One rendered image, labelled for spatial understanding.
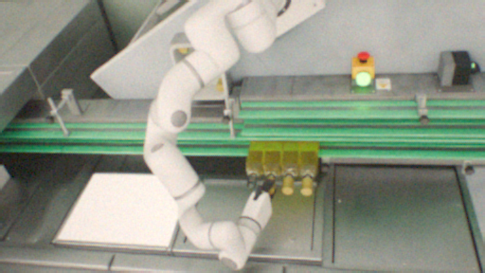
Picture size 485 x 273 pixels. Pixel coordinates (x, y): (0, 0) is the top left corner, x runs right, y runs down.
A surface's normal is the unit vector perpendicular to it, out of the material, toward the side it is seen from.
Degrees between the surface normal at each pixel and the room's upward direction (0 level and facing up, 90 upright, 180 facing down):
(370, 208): 90
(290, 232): 90
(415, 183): 90
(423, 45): 0
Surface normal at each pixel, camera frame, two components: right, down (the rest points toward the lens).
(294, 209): -0.13, -0.76
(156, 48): -0.16, 0.66
